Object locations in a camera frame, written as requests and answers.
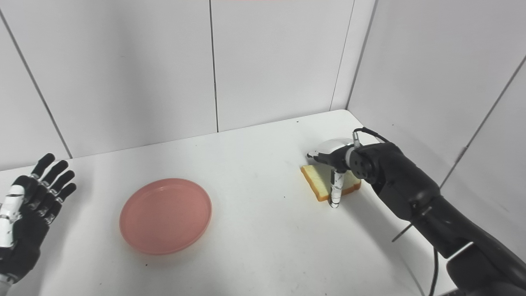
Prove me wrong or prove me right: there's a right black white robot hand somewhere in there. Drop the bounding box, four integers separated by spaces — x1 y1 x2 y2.
307 138 356 209

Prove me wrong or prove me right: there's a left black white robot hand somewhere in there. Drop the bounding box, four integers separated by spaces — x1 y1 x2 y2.
0 153 77 284

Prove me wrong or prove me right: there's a slice of bread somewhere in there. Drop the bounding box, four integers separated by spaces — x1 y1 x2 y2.
300 164 362 202

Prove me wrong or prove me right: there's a pink round plate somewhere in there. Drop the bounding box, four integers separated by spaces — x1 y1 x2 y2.
119 178 213 256

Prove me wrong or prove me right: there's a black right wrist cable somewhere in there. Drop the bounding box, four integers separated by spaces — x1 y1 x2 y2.
353 127 390 148

